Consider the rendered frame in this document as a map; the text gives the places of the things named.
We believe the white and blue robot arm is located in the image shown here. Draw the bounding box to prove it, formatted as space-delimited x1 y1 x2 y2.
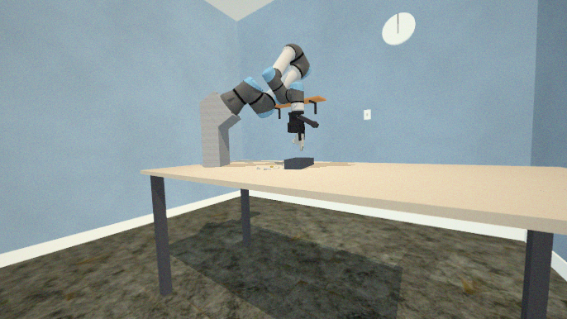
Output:
220 44 312 118

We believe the dark grey rack of bins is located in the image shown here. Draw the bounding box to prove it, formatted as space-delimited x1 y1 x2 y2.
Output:
284 158 314 169

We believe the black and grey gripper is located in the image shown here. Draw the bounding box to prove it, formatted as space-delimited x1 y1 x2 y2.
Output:
288 111 305 151

